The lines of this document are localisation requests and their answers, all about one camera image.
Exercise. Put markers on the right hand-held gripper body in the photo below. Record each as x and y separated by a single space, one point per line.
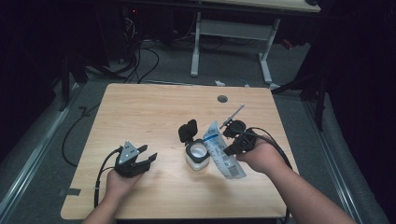
247 141

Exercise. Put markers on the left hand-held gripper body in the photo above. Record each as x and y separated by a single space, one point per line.
129 168

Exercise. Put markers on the white and blue bag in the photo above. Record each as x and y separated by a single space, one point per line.
221 152

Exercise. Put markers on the glass jar with black lid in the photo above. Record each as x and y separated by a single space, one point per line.
197 154

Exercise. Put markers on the person's left hand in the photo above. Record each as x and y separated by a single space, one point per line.
118 186

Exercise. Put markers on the person's right hand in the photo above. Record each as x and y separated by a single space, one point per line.
264 157

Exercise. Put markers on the grey tape strip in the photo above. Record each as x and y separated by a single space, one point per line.
70 192

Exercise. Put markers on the black metal stand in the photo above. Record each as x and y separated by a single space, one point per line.
64 90
320 102

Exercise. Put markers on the small red object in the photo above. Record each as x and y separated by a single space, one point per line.
287 44

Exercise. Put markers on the metal floor rail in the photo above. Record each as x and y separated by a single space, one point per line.
333 168
34 158

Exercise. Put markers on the desk with white frame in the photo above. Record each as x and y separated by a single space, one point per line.
236 29

